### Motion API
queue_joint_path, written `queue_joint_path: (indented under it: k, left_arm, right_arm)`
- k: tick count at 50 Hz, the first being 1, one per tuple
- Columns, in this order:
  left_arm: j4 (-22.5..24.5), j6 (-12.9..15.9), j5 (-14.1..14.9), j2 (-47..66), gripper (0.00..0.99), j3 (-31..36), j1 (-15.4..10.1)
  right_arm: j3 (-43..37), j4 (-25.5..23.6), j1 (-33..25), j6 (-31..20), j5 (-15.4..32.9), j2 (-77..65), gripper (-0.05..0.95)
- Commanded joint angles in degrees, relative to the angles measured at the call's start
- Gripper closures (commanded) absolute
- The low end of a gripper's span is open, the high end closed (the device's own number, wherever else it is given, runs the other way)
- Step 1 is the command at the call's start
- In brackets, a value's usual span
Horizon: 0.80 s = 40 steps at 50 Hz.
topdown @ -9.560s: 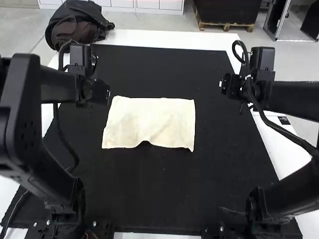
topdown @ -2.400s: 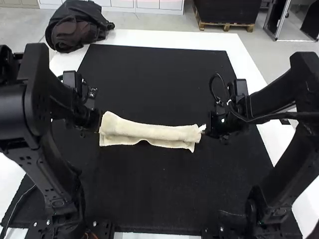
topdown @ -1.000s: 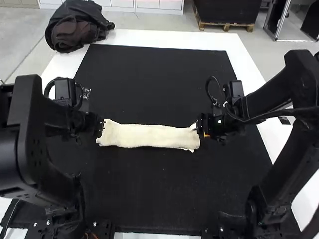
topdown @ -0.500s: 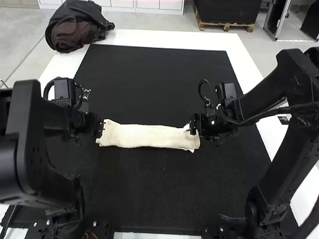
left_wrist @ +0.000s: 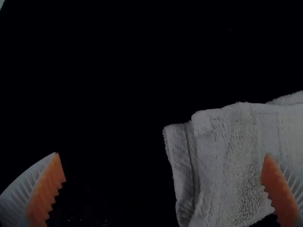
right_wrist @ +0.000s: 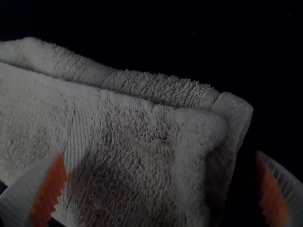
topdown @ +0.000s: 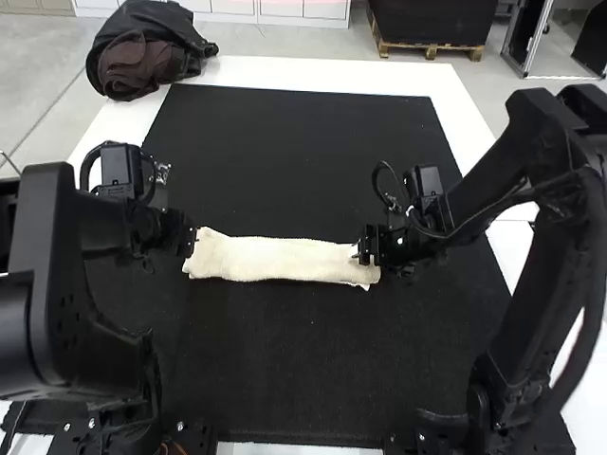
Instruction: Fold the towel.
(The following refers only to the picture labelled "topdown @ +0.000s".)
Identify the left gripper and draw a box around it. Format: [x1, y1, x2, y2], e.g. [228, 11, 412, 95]
[157, 209, 201, 261]

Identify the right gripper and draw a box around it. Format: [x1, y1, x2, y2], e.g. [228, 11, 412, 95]
[357, 221, 429, 280]

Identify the pale towel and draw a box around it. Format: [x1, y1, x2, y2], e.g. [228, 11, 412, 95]
[182, 226, 382, 291]

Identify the black mat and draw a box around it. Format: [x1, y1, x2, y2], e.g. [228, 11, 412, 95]
[0, 82, 578, 451]

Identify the black clothing bundle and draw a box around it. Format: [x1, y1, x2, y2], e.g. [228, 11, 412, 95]
[85, 0, 220, 101]

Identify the wooden pallet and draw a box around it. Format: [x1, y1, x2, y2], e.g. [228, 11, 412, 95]
[367, 7, 486, 63]

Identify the black crate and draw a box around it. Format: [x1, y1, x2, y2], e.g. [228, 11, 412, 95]
[368, 0, 499, 46]

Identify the grey cupboard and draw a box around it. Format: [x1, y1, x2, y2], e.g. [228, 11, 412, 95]
[73, 0, 353, 21]

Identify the pale drawer cabinet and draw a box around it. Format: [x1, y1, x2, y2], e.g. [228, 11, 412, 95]
[0, 0, 75, 13]

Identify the black panel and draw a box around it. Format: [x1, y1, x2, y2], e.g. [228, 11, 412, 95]
[570, 0, 607, 80]

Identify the black cable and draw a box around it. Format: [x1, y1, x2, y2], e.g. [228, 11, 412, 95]
[372, 160, 410, 212]
[79, 140, 108, 193]

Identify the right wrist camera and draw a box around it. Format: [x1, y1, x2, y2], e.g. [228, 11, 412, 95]
[402, 164, 446, 220]

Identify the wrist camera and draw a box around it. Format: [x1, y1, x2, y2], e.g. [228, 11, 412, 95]
[402, 164, 446, 220]
[97, 143, 146, 199]

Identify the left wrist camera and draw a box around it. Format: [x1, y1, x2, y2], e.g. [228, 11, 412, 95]
[97, 143, 146, 199]

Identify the metal frame trolley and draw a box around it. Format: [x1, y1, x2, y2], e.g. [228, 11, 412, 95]
[500, 0, 556, 80]

